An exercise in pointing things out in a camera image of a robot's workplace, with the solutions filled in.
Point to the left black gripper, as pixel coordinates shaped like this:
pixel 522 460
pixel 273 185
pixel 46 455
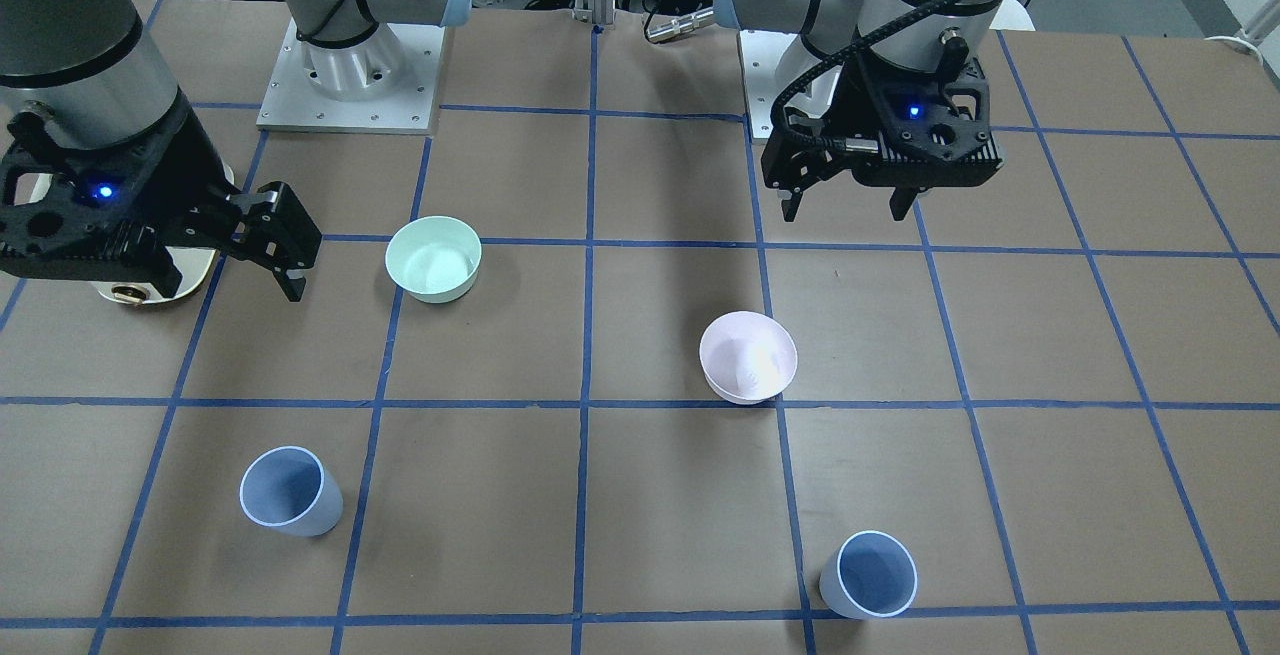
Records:
pixel 856 105

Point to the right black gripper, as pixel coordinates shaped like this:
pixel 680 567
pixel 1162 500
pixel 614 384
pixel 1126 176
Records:
pixel 186 161

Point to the blue cup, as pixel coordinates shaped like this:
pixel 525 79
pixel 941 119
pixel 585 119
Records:
pixel 871 575
pixel 289 490

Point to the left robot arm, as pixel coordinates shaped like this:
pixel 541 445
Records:
pixel 906 33

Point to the white toaster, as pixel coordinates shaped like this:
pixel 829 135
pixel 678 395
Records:
pixel 117 224

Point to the mint green bowl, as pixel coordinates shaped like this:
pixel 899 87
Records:
pixel 434 259

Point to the pink bowl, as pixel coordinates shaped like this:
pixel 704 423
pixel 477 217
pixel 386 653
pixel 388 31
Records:
pixel 746 357

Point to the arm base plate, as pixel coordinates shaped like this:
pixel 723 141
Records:
pixel 387 85
pixel 771 61

